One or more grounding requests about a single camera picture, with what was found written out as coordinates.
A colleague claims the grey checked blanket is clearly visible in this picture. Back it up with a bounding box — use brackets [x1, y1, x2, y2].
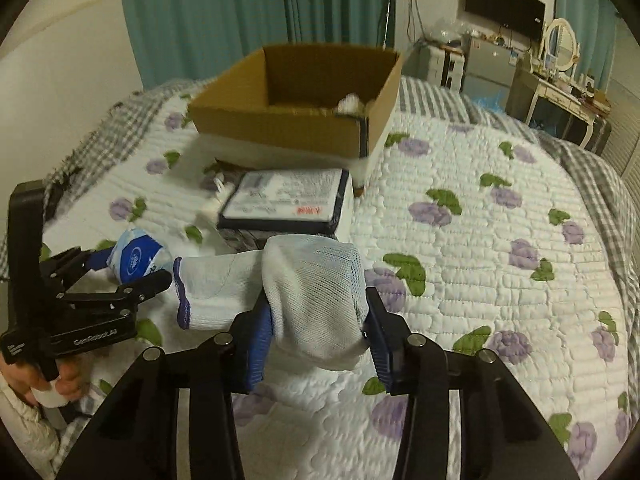
[42, 79, 201, 221]

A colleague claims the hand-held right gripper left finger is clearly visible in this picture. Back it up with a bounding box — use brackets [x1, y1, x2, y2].
[56, 292, 277, 480]

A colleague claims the floral quilted bedspread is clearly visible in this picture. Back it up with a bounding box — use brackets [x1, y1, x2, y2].
[39, 76, 638, 480]

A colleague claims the white plastic drawer cabinet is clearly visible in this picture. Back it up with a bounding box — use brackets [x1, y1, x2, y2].
[417, 44, 468, 92]

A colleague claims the white oval vanity mirror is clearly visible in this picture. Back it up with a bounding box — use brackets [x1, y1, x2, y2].
[541, 17, 580, 73]

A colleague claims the cardboard box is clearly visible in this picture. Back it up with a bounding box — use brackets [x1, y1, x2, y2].
[187, 44, 403, 161]

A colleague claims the flat black-edged package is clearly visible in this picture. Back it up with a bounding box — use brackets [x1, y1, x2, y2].
[216, 168, 351, 235]

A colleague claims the blue tissue pack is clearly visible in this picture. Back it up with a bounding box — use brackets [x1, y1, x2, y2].
[106, 227, 168, 283]

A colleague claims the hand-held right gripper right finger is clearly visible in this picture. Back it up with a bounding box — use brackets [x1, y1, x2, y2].
[362, 287, 581, 480]

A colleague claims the white knit glove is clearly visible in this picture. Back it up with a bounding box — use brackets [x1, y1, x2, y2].
[172, 234, 370, 372]

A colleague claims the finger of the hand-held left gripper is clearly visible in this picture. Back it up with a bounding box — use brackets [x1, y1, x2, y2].
[60, 269, 173, 317]
[39, 246, 112, 291]

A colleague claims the person's left hand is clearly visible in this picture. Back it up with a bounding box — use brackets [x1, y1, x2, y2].
[0, 357, 83, 408]

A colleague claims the grey mini fridge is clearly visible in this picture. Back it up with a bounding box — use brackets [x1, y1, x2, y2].
[460, 34, 522, 96]

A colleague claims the person's left forearm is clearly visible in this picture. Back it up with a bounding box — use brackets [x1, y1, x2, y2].
[0, 377, 63, 480]

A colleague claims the teal curtain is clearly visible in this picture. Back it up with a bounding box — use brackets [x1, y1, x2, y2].
[114, 0, 398, 90]

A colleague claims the black wall television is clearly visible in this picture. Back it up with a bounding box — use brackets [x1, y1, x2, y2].
[464, 0, 547, 43]

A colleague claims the white soft item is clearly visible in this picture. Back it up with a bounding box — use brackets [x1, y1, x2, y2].
[336, 92, 363, 115]

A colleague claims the white dressing table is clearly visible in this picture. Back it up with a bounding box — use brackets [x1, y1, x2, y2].
[505, 62, 613, 153]

